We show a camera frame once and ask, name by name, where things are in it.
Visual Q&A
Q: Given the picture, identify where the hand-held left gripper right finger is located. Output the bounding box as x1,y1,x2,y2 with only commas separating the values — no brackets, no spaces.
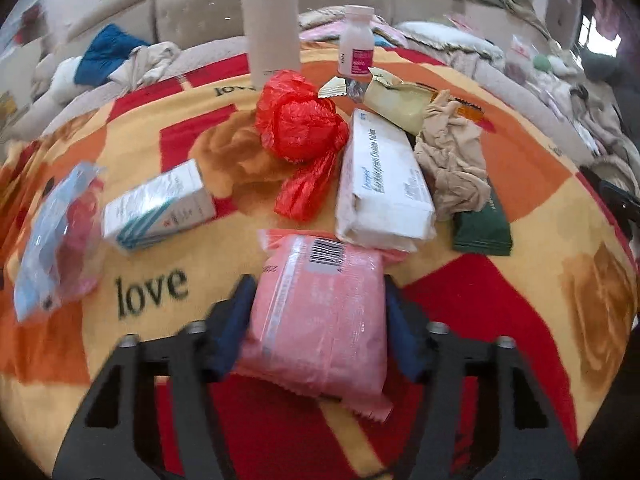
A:
382,277,581,480

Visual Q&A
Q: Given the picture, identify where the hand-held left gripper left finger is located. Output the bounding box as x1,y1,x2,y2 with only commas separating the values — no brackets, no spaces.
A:
52,274,258,480

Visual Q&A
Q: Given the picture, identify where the pink plastic pack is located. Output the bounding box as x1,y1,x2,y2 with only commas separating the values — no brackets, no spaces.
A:
235,229,408,423

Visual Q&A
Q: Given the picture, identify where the teal white medicine box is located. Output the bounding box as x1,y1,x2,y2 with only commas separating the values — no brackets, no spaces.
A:
101,159,217,253

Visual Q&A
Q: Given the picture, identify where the clear bag with red contents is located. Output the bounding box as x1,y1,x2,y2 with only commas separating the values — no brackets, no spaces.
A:
12,162,108,323

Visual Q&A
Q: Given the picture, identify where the red plastic bag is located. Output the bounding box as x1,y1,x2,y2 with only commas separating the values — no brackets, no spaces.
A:
255,70,350,223

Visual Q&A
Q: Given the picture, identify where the red yellow printed blanket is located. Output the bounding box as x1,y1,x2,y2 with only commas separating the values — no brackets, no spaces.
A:
0,45,640,480

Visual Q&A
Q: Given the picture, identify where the dark green packet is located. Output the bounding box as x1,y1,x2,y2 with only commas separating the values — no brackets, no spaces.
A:
452,195,513,256

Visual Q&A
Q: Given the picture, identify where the long white medicine box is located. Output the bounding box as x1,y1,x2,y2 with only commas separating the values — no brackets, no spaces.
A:
335,109,437,253

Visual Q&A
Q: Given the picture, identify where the beige crumpled stocking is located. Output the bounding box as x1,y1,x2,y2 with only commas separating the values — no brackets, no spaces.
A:
414,89,493,221

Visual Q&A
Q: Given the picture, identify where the pale yellow wrapper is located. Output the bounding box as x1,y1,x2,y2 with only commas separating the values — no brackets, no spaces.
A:
362,80,438,136

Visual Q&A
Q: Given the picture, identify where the orange plastic wrapper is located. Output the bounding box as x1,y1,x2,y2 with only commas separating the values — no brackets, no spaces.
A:
452,100,486,123

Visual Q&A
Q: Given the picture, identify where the beige quilted bed cover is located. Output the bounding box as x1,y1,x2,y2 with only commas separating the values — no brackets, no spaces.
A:
440,45,626,171

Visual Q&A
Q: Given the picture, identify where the cream crumpled cloth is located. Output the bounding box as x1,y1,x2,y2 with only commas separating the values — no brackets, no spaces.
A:
107,42,183,86

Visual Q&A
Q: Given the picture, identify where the beige garment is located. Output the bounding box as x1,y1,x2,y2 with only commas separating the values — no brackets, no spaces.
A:
565,80,626,161

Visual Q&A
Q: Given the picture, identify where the white thermos bottle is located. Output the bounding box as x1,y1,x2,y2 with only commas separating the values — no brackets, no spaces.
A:
239,0,302,90

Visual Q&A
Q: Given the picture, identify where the white pink label pill bottle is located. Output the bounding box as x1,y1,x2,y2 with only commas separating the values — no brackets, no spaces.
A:
337,5,375,78

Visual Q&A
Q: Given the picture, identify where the blue cloth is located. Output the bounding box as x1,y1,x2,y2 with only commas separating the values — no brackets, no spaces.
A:
75,24,151,86

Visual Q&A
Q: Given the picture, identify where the clear plastic packet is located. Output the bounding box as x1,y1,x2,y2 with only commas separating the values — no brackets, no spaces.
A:
505,35,538,83

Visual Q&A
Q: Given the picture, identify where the white gold trim pillow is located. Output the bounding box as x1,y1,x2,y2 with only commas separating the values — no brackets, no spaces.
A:
397,20,506,58

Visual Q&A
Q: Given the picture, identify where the pink floral folded quilt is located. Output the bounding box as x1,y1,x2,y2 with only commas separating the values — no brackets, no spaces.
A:
299,7,408,50

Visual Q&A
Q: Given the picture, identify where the beige tufted headboard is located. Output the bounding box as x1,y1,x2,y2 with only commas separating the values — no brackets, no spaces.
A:
65,0,466,46

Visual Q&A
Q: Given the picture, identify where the white nightstand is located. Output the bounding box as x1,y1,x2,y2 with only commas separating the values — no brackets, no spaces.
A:
547,0,583,48

